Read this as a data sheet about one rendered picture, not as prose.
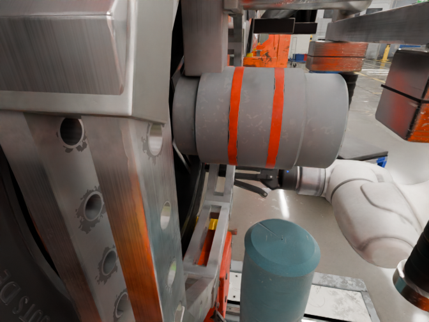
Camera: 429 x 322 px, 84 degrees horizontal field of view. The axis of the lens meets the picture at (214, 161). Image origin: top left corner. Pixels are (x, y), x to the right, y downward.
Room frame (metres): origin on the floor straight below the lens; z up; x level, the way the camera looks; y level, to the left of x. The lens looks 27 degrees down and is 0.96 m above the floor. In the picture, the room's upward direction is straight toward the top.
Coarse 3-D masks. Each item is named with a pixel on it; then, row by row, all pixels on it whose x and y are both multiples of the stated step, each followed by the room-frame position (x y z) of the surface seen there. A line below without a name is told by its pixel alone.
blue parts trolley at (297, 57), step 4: (296, 36) 9.13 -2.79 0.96; (292, 40) 9.61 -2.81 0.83; (296, 40) 9.07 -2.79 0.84; (296, 44) 9.08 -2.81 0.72; (292, 56) 9.59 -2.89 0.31; (296, 56) 9.11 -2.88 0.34; (300, 56) 9.11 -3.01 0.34; (304, 56) 9.12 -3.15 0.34; (292, 60) 9.32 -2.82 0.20; (296, 60) 9.11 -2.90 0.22; (300, 60) 9.11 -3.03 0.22; (304, 60) 9.10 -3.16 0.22
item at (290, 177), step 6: (294, 168) 0.51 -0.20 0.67; (276, 174) 0.53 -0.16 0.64; (282, 174) 0.50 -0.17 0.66; (288, 174) 0.50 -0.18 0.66; (294, 174) 0.50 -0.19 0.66; (264, 180) 0.52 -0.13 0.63; (270, 180) 0.52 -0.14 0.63; (276, 180) 0.51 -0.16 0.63; (282, 180) 0.50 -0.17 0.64; (288, 180) 0.49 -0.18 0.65; (294, 180) 0.49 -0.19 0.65; (270, 186) 0.51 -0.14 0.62; (276, 186) 0.50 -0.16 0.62; (282, 186) 0.50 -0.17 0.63; (288, 186) 0.49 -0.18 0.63; (294, 186) 0.49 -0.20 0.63
